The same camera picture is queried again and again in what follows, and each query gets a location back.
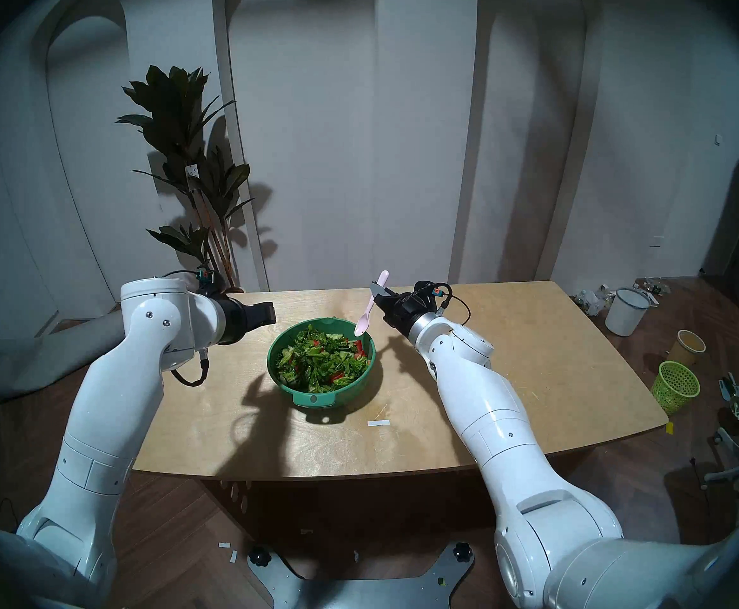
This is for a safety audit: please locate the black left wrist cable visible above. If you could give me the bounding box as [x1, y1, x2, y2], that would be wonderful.
[169, 351, 210, 387]

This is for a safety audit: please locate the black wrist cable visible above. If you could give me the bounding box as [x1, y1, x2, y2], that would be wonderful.
[436, 284, 473, 327]
[169, 351, 210, 387]

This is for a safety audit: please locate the green salad bowl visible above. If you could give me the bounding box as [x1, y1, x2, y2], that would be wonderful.
[267, 317, 378, 409]

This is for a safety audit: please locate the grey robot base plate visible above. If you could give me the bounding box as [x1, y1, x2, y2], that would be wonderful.
[247, 541, 475, 609]

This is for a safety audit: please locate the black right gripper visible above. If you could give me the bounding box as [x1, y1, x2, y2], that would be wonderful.
[371, 282, 437, 336]

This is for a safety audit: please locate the green mesh basket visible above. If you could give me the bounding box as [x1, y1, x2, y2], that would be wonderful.
[652, 361, 701, 415]

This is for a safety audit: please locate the white bucket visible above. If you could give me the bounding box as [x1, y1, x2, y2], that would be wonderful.
[605, 287, 652, 337]

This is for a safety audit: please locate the tall dark green plant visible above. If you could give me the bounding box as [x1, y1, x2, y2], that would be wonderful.
[115, 65, 256, 291]

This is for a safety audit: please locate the pale pink plastic spoon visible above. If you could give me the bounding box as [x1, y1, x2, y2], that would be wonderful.
[354, 270, 390, 337]

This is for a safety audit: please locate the tan paper cup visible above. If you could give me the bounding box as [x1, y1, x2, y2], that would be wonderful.
[668, 330, 706, 366]

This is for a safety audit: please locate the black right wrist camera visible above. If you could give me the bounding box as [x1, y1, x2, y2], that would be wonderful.
[412, 281, 452, 305]

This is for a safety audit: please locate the chopped vegetable salad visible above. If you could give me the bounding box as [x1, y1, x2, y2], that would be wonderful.
[276, 324, 370, 393]

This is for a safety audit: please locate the pale clutter pile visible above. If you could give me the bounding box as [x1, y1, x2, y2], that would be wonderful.
[572, 284, 616, 315]

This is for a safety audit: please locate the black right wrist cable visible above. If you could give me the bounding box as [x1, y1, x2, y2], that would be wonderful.
[436, 284, 473, 327]

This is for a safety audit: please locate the rolled grey mat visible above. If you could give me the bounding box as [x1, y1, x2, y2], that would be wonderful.
[0, 310, 126, 402]

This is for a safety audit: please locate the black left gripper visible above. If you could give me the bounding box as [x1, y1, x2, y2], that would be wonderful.
[214, 296, 277, 346]

